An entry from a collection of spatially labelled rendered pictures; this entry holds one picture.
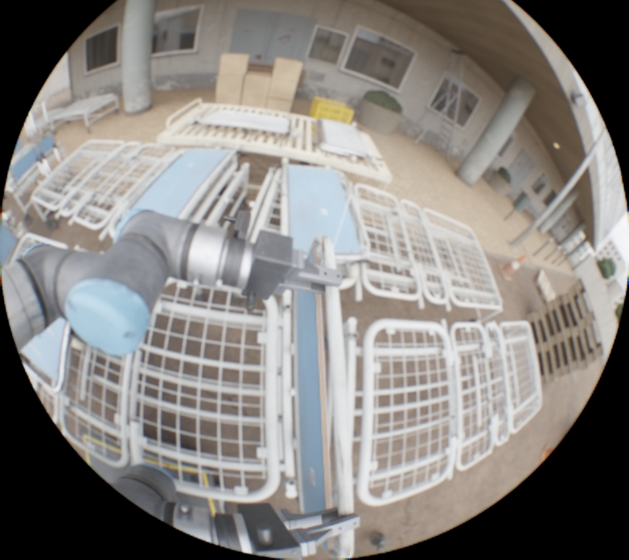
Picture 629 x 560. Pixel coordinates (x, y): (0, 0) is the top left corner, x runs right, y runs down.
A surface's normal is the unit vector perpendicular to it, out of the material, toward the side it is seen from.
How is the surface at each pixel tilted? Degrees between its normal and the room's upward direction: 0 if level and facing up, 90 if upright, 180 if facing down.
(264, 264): 90
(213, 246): 16
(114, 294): 46
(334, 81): 90
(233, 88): 90
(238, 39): 90
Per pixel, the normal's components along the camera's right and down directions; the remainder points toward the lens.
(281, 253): 0.43, -0.56
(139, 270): 0.85, -0.51
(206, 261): 0.36, 0.05
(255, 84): 0.18, 0.80
